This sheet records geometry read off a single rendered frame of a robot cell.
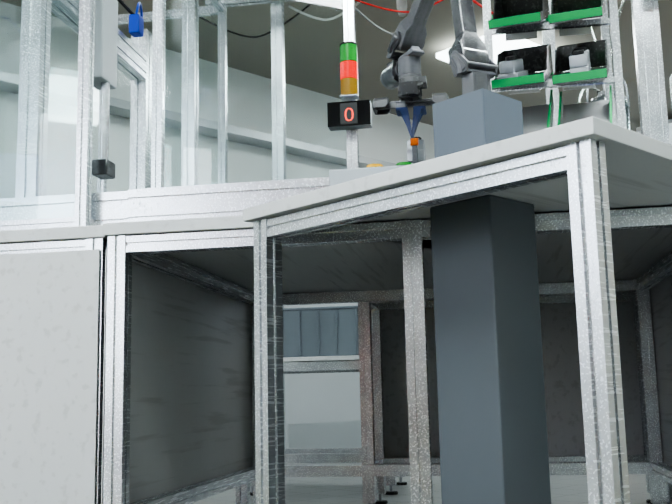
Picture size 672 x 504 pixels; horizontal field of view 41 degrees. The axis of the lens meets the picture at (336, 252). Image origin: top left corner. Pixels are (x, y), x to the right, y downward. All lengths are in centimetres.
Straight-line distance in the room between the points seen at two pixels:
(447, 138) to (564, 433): 205
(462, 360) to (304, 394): 535
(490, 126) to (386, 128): 643
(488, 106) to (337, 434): 568
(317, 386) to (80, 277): 511
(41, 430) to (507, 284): 116
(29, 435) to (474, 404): 108
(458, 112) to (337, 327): 237
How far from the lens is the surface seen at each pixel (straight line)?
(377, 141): 823
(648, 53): 365
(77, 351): 230
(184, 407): 279
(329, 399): 738
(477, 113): 195
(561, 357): 382
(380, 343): 380
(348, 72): 259
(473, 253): 188
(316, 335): 424
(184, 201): 230
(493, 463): 185
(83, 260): 231
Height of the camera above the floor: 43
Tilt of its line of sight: 9 degrees up
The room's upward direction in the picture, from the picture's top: 1 degrees counter-clockwise
